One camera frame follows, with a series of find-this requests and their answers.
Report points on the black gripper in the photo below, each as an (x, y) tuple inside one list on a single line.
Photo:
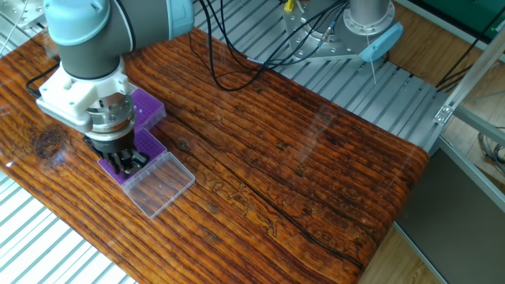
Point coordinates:
[(114, 145)]

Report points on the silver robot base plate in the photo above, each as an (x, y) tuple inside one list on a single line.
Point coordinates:
[(311, 49)]

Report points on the dark grey panel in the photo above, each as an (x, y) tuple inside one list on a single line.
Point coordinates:
[(453, 236)]

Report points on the yellow connector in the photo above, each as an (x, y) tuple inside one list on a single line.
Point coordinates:
[(289, 4)]

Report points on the aluminium frame post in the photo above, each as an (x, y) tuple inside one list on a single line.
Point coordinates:
[(473, 75)]

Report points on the perforated metal plate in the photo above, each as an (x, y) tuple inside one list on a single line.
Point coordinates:
[(21, 12)]

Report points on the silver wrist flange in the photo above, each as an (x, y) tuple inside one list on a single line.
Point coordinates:
[(112, 118)]

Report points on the metal connector blue rings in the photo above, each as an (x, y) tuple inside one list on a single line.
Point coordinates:
[(328, 29)]

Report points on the purple tip holder clear lid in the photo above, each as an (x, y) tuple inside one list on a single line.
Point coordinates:
[(152, 108), (158, 189)]

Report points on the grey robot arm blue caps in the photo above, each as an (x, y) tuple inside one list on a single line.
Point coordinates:
[(90, 43)]

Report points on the aluminium frame rail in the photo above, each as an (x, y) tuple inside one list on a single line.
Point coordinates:
[(481, 126)]

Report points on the glossy wood grain sheet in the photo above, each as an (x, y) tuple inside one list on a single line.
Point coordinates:
[(276, 177)]

